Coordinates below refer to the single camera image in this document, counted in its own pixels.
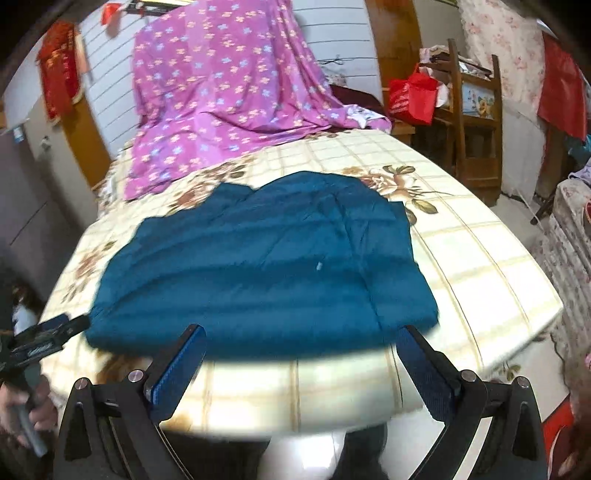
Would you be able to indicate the floral covered furniture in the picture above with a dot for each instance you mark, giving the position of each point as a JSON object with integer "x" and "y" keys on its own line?
{"x": 570, "y": 258}

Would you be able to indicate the red shopping bag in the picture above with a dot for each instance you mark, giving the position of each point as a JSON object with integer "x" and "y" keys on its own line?
{"x": 413, "y": 99}

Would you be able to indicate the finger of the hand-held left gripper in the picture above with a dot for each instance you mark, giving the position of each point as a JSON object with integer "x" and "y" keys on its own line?
{"x": 64, "y": 326}

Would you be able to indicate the red fringed hanging banner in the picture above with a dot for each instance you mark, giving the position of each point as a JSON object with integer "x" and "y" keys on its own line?
{"x": 60, "y": 69}

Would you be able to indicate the wooden chair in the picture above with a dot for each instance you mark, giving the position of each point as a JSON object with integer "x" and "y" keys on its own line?
{"x": 478, "y": 147}

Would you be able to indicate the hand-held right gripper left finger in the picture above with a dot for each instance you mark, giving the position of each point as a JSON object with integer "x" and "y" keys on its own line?
{"x": 178, "y": 369}

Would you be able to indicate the person's left hand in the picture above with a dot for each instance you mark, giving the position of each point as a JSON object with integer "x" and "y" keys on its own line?
{"x": 44, "y": 406}

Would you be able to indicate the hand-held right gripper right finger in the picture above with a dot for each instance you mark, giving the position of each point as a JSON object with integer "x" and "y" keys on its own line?
{"x": 422, "y": 369}

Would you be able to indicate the grey wardrobe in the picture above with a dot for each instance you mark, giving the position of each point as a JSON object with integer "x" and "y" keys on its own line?
{"x": 32, "y": 198}

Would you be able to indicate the plain red hanging cloth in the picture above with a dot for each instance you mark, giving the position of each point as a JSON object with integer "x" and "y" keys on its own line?
{"x": 561, "y": 92}

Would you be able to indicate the pink floral curtain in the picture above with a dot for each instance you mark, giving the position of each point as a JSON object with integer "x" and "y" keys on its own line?
{"x": 503, "y": 46}

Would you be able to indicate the brown wooden door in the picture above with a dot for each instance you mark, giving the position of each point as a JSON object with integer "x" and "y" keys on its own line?
{"x": 392, "y": 37}

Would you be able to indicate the bed with floral checked sheet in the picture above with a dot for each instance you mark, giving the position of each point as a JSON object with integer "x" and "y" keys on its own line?
{"x": 471, "y": 267}

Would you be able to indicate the purple floral cloth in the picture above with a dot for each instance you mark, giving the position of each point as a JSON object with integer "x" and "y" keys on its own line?
{"x": 221, "y": 83}

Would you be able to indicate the teal puffer jacket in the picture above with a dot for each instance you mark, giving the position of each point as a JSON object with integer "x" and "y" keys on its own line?
{"x": 258, "y": 267}

